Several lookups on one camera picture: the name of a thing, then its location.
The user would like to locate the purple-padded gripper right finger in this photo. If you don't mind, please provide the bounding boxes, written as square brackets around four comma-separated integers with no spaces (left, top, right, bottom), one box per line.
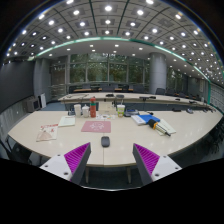
[133,143,181,185]

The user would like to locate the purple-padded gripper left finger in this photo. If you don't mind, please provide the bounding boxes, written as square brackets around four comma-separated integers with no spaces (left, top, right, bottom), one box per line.
[41,143,91,185]

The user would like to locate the black computer mouse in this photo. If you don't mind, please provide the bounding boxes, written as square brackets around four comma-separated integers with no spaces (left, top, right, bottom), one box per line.
[101,136,110,147]

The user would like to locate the pink mouse pad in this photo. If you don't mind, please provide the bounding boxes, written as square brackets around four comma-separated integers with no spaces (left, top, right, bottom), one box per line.
[81,121,111,133]

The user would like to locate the pale green booklet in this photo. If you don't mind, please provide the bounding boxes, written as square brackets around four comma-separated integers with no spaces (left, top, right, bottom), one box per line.
[58,116,75,127]

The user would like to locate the white paper cup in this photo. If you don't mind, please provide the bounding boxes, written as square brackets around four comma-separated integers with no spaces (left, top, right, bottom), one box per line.
[74,104,81,117]

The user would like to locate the white lidded jar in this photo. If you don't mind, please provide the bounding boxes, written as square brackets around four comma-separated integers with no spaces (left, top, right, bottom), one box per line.
[82,104,90,118]

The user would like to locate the black office chair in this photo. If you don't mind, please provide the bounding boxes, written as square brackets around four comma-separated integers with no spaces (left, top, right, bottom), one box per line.
[0,140,32,165]

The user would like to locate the green-labelled drink cup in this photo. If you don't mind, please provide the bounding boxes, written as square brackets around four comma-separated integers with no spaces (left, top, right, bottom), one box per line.
[117,104,125,117]

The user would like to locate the far curved conference table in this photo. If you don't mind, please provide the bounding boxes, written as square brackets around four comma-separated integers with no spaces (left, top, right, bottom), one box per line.
[58,92,213,110]

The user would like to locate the grey round pillar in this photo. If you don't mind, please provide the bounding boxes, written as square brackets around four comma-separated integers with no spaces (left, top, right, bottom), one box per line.
[149,52,167,94]

